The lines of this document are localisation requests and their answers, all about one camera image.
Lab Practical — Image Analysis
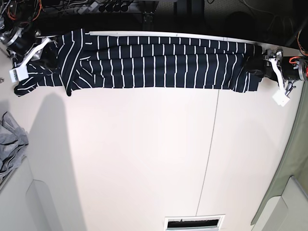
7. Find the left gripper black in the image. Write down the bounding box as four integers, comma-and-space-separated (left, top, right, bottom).
245, 49, 308, 82

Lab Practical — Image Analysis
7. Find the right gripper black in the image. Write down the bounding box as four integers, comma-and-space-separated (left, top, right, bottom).
0, 26, 58, 71

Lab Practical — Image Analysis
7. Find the navy white striped t-shirt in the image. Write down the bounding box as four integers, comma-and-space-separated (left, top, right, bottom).
14, 29, 262, 96

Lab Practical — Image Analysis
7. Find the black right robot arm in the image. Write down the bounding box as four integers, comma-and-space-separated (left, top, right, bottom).
0, 0, 61, 69

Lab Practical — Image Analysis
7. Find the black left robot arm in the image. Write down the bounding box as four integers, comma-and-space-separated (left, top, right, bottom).
244, 24, 308, 82

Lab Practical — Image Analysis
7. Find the white power strip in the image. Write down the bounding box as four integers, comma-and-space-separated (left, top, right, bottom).
69, 1, 100, 14

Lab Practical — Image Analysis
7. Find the grey crumpled cloth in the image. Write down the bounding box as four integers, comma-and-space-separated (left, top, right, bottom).
0, 112, 28, 181

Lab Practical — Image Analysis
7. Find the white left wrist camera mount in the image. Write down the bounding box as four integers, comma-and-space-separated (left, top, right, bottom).
268, 58, 290, 107

